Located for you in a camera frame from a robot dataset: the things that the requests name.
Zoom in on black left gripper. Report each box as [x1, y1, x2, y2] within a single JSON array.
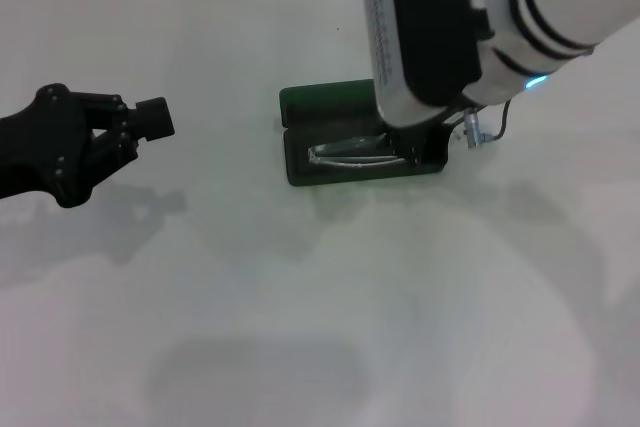
[[0, 82, 177, 209]]

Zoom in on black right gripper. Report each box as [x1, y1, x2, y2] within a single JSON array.
[[386, 105, 470, 169]]

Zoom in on clear plastic glasses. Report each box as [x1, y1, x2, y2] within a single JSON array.
[[305, 132, 417, 169]]

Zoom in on green glasses case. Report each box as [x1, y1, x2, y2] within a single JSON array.
[[278, 77, 447, 190]]

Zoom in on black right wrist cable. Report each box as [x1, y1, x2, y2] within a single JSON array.
[[460, 95, 516, 150]]

